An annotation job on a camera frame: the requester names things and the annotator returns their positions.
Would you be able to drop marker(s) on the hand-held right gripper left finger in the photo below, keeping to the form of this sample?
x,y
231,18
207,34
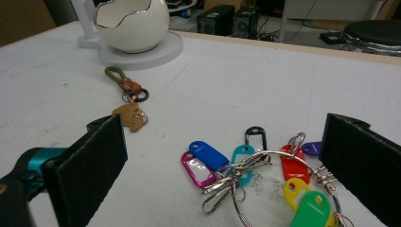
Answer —
x,y
88,164

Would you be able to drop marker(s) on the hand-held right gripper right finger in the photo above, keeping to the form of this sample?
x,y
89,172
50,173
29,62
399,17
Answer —
x,y
362,157

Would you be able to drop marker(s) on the white stand with pole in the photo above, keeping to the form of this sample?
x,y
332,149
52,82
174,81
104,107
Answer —
x,y
157,53

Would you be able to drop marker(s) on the black flat box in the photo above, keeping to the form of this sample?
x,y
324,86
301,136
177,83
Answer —
x,y
331,38

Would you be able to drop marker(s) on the black round stool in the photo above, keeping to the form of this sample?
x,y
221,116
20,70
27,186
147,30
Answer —
x,y
375,33

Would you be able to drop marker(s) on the white eggshell-shaped bowl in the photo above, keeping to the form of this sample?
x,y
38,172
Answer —
x,y
135,31

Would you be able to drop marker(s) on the white table mat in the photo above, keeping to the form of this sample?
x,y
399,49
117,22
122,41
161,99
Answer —
x,y
220,94

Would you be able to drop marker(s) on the black computer tower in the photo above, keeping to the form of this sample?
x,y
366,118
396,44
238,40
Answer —
x,y
246,23
216,20

